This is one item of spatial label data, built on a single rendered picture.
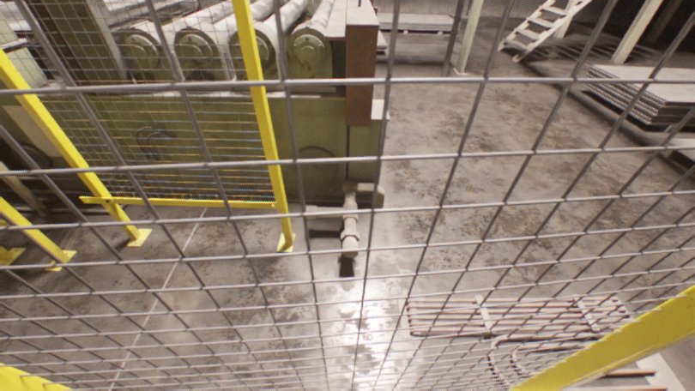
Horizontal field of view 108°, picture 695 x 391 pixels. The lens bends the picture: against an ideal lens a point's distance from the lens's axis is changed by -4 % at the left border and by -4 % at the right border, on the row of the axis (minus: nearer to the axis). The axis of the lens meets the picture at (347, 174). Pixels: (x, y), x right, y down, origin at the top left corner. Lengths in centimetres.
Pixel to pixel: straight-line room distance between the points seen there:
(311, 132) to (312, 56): 50
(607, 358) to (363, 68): 142
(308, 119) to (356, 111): 36
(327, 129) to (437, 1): 960
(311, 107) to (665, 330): 167
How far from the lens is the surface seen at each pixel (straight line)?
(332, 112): 180
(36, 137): 298
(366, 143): 192
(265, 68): 182
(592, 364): 90
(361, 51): 154
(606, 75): 541
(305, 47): 168
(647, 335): 78
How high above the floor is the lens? 161
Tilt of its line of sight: 40 degrees down
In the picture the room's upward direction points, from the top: 1 degrees clockwise
